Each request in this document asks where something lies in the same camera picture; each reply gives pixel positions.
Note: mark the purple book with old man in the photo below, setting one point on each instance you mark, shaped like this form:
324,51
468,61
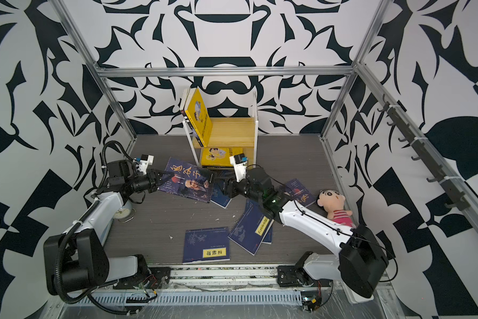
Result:
190,181

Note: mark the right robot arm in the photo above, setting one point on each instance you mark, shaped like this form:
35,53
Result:
355,257

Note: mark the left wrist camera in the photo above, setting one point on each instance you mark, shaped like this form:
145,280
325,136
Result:
143,163

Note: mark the wall hook rail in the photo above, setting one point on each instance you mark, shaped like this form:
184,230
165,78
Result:
427,154

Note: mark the small blue book yellow label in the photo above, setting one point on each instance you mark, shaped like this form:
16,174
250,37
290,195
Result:
220,200

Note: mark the blue book front yellow label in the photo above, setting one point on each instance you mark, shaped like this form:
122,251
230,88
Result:
206,245

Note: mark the yellow cartoon cover book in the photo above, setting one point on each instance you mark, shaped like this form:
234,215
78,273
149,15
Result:
198,114

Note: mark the cartoon boy plush doll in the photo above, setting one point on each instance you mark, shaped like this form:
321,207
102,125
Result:
333,203

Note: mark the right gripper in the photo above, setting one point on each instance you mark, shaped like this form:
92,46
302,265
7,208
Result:
233,183

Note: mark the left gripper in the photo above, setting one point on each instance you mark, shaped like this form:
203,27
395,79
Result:
154,177

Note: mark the blue book underneath tilted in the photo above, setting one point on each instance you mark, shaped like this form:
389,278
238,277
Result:
267,237

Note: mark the wooden white-framed bookshelf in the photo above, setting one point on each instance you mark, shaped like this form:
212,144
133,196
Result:
231,132

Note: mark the purple book right side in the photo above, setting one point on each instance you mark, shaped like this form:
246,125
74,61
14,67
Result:
295,190

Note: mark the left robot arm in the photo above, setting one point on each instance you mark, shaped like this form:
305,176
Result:
75,261

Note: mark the blue book tilted yellow label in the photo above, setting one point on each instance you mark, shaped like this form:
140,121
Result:
249,242

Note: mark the white box on rail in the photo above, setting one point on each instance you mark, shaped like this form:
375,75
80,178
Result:
354,298

